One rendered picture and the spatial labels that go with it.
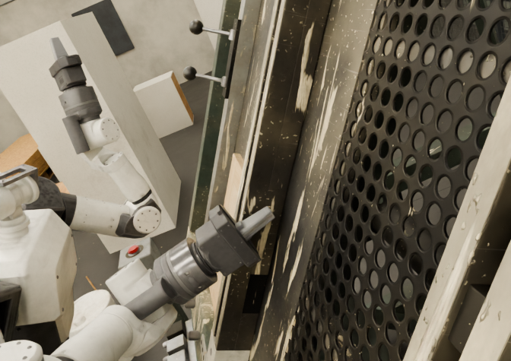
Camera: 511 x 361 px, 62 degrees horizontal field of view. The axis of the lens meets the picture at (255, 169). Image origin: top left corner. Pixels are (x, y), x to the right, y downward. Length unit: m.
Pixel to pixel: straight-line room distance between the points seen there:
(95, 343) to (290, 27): 0.51
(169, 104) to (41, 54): 2.95
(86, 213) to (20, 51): 2.29
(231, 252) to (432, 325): 0.46
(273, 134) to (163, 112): 5.38
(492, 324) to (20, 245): 0.84
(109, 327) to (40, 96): 2.85
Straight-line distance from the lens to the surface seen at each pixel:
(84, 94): 1.17
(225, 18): 1.36
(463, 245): 0.27
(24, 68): 3.39
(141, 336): 0.69
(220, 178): 1.20
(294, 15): 0.67
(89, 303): 2.65
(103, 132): 1.14
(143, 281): 0.73
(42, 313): 0.94
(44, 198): 1.16
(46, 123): 3.45
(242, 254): 0.71
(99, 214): 1.20
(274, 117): 0.69
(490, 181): 0.26
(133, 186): 1.21
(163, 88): 5.96
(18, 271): 0.90
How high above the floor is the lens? 1.63
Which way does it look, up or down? 24 degrees down
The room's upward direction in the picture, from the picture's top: 23 degrees counter-clockwise
